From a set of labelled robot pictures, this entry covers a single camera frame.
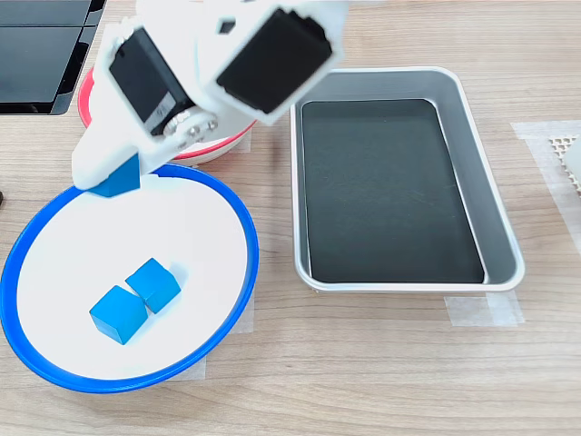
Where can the blue-rimmed white plate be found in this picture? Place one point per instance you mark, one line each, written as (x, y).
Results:
(159, 227)

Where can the red-rimmed white plate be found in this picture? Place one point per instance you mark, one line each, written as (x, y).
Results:
(199, 154)

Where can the blue cube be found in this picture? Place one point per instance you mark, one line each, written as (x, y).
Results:
(120, 179)
(118, 313)
(154, 284)

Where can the black glossy flat device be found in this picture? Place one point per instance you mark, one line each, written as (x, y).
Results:
(36, 59)

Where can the black mat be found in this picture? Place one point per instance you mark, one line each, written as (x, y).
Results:
(390, 191)

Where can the pale perforated plate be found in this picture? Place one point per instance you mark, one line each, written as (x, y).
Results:
(559, 147)

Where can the long clear tape strip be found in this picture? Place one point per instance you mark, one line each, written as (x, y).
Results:
(556, 195)

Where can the steel tray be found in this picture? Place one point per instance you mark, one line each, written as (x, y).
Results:
(490, 218)

